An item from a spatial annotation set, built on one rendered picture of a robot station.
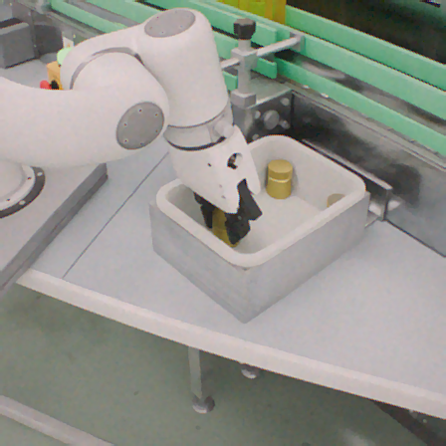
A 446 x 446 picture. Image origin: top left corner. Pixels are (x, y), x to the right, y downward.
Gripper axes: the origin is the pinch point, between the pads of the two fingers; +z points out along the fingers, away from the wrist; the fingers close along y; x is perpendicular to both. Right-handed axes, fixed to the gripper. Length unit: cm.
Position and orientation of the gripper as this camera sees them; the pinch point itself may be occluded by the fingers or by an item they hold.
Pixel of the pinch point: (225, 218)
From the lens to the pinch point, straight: 76.4
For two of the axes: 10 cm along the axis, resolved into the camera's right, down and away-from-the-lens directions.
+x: -7.1, 6.1, -3.5
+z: 1.9, 6.4, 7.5
